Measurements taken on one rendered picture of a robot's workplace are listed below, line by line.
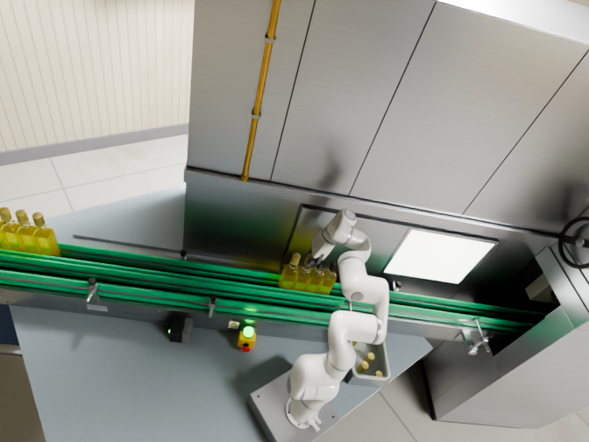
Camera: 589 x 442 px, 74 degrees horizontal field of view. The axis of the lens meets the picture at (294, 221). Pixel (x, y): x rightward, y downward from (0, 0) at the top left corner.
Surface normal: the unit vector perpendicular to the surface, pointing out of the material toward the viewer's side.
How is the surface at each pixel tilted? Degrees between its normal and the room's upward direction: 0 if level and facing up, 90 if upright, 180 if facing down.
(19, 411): 0
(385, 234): 90
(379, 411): 0
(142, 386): 0
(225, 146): 90
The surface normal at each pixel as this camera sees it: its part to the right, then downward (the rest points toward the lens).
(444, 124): 0.00, 0.71
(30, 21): 0.56, 0.68
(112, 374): 0.23, -0.68
